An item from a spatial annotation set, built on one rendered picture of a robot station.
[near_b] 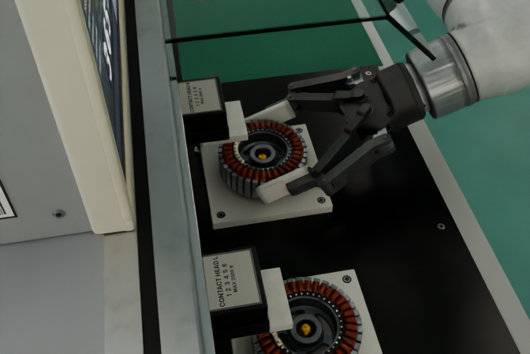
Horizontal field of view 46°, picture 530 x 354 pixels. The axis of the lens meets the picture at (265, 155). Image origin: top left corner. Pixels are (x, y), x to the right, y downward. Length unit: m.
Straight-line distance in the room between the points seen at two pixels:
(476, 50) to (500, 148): 1.33
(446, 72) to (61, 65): 0.54
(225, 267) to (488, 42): 0.39
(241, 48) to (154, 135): 0.68
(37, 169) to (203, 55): 0.76
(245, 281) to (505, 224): 1.37
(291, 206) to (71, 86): 0.53
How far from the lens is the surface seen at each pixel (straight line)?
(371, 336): 0.68
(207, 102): 0.69
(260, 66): 1.01
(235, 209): 0.76
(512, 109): 2.21
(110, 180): 0.30
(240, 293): 0.53
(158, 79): 0.42
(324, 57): 1.04
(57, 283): 0.33
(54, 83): 0.26
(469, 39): 0.75
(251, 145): 0.81
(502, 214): 1.87
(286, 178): 0.73
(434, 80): 0.73
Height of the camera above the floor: 1.38
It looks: 47 degrees down
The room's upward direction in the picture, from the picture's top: straight up
